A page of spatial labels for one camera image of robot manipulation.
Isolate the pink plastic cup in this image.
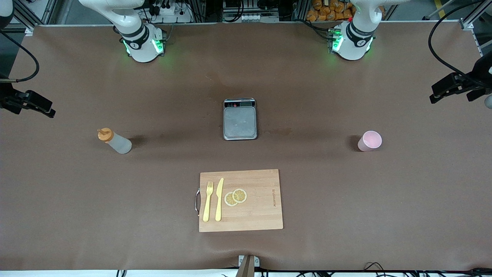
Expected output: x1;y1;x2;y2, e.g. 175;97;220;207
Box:
357;130;382;152

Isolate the translucent sauce bottle orange cap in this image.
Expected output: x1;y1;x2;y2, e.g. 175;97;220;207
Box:
97;128;132;155

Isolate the orange snack bag pile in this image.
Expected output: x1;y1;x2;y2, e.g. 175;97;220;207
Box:
306;0;356;22

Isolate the brown table cover sheet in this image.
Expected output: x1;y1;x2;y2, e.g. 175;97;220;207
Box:
0;21;492;272

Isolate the white power strip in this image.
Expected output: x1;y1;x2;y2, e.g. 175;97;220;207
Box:
152;0;193;23

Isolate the yellow plastic fork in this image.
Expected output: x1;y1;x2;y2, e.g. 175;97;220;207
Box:
203;181;214;222

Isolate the yellow plastic knife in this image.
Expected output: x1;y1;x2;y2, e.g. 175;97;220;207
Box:
215;177;224;222

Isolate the grey digital kitchen scale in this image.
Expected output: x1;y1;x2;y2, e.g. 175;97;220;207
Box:
223;98;258;141

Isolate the white connector strip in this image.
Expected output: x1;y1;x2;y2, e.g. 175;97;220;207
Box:
223;13;279;23

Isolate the wooden cutting board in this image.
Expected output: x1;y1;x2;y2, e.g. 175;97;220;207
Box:
195;169;284;233

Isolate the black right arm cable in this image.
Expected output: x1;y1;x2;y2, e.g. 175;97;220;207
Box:
0;30;40;83

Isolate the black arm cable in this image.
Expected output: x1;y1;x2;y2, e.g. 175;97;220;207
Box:
0;30;40;83
428;0;492;81

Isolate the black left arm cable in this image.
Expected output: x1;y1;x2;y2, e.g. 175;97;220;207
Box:
428;0;492;81

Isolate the aluminium frame profile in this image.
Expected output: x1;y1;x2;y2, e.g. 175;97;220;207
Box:
10;0;37;36
459;0;492;30

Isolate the metal table edge bracket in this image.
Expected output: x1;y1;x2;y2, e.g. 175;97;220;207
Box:
236;255;260;277

